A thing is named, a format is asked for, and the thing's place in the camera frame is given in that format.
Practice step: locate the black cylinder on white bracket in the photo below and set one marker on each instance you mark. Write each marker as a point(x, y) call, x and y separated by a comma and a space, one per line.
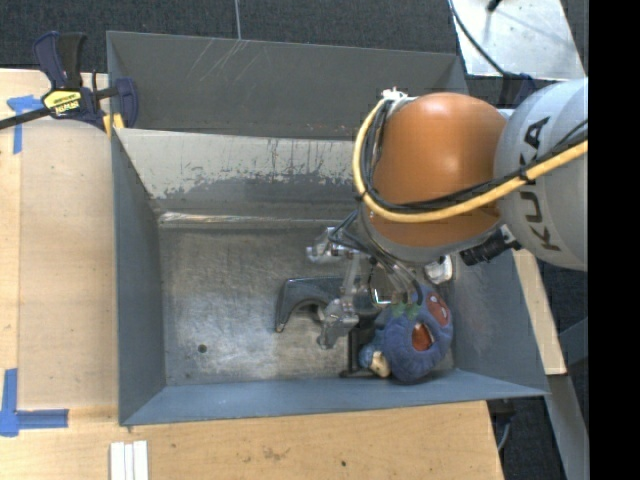
point(487, 249)

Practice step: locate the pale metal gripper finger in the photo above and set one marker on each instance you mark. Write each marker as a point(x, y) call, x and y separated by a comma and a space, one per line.
point(334, 332)
point(336, 310)

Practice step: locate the grey metal bin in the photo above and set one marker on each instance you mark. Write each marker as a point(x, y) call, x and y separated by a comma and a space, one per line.
point(225, 293)

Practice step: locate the blue toy animal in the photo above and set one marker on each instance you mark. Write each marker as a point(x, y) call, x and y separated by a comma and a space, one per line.
point(410, 353)

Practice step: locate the pale wood board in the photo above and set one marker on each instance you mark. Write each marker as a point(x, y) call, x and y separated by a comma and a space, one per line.
point(65, 268)

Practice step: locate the black sunglasses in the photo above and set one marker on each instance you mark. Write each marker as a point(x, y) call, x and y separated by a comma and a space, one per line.
point(300, 289)

